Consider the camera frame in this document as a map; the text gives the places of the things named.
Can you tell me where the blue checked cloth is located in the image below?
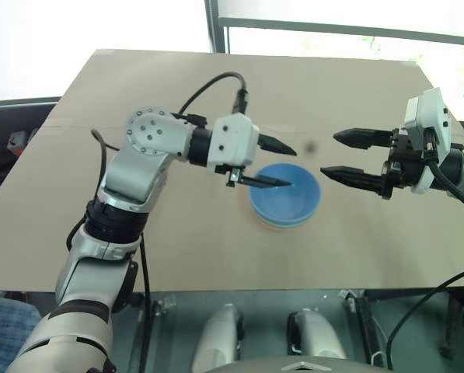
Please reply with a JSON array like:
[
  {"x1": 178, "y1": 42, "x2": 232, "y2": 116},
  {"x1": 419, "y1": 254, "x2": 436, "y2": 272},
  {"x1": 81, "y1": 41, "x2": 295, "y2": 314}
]
[{"x1": 0, "y1": 292, "x2": 43, "y2": 373}]

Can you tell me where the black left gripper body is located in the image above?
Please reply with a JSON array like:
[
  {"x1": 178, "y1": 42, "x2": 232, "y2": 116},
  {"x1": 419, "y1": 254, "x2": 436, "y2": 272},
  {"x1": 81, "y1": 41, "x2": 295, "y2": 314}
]
[{"x1": 215, "y1": 163, "x2": 253, "y2": 189}]

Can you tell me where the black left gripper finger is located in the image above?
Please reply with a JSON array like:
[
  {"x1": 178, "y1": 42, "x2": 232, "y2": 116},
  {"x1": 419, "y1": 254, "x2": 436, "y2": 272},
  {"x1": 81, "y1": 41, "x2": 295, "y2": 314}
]
[
  {"x1": 239, "y1": 175, "x2": 294, "y2": 190},
  {"x1": 259, "y1": 133, "x2": 298, "y2": 158}
]

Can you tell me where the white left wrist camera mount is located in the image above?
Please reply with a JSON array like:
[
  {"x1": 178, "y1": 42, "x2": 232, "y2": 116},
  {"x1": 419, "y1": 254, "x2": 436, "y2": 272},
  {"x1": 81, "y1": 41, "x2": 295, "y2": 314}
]
[{"x1": 205, "y1": 113, "x2": 261, "y2": 176}]

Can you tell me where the blue bowl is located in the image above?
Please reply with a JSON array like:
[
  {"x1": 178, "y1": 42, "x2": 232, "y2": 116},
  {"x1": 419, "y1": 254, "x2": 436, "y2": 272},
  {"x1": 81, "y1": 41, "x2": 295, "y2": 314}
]
[{"x1": 249, "y1": 162, "x2": 323, "y2": 226}]

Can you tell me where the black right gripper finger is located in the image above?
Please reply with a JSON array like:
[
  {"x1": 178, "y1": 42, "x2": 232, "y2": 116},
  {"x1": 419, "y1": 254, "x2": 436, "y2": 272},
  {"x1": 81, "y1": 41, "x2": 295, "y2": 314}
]
[
  {"x1": 333, "y1": 127, "x2": 395, "y2": 151},
  {"x1": 319, "y1": 166, "x2": 386, "y2": 196}
]

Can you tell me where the silver right robot leg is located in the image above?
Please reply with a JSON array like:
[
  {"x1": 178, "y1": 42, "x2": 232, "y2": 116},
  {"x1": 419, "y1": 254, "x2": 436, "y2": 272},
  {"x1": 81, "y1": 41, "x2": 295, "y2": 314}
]
[{"x1": 287, "y1": 308, "x2": 348, "y2": 361}]

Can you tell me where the silver left robot leg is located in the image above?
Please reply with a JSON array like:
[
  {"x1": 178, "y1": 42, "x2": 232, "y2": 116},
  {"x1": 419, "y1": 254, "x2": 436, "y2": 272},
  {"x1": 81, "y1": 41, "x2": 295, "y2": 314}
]
[{"x1": 191, "y1": 302, "x2": 245, "y2": 373}]

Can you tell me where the black bin with red item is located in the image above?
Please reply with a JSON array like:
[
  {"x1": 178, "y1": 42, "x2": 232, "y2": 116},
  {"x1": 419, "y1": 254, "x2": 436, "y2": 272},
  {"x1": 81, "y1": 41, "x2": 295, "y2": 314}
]
[{"x1": 0, "y1": 96, "x2": 63, "y2": 213}]

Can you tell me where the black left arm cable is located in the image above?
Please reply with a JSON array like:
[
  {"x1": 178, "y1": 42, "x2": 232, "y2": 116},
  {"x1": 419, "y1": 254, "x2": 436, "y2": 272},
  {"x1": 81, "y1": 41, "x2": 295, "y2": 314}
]
[{"x1": 65, "y1": 129, "x2": 152, "y2": 373}]

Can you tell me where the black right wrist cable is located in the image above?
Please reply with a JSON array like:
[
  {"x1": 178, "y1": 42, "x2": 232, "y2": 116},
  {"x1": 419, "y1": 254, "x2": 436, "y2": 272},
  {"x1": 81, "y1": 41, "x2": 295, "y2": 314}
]
[{"x1": 424, "y1": 140, "x2": 464, "y2": 217}]

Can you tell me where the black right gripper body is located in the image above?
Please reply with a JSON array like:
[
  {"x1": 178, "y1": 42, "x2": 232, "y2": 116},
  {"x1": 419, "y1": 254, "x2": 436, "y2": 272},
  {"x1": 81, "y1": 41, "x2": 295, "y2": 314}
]
[{"x1": 379, "y1": 127, "x2": 431, "y2": 201}]

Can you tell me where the black stand under table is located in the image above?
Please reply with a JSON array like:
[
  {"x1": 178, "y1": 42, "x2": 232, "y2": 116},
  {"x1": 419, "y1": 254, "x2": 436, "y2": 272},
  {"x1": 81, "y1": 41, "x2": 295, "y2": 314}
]
[{"x1": 439, "y1": 290, "x2": 464, "y2": 359}]

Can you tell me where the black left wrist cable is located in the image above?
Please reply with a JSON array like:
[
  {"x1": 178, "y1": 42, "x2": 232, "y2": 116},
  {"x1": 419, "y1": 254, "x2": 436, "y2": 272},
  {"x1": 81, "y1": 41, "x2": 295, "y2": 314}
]
[{"x1": 171, "y1": 71, "x2": 251, "y2": 118}]

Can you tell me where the green bowl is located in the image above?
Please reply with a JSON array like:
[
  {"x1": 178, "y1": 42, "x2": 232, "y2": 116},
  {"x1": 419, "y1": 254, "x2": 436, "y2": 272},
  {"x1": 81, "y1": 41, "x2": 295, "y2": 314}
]
[{"x1": 253, "y1": 212, "x2": 317, "y2": 230}]

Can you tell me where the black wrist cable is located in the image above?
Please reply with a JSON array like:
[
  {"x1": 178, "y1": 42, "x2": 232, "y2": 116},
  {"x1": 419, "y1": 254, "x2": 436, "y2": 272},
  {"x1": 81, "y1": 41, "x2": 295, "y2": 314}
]
[
  {"x1": 171, "y1": 71, "x2": 251, "y2": 118},
  {"x1": 424, "y1": 140, "x2": 464, "y2": 217}
]

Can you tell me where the silver robot leg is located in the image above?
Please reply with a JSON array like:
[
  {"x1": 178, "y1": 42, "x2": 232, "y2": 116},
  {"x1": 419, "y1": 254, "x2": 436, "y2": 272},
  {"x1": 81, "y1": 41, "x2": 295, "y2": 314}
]
[
  {"x1": 287, "y1": 308, "x2": 348, "y2": 361},
  {"x1": 191, "y1": 302, "x2": 245, "y2": 373}
]

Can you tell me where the black window frame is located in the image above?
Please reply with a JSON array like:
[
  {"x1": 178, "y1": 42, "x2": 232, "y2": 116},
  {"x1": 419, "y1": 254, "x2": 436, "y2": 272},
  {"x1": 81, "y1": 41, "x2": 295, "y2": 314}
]
[{"x1": 204, "y1": 0, "x2": 464, "y2": 55}]

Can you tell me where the black hanging cable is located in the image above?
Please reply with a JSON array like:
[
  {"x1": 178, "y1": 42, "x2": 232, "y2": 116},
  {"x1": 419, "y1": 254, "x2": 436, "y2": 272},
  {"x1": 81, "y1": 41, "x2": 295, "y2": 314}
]
[{"x1": 386, "y1": 265, "x2": 464, "y2": 371}]

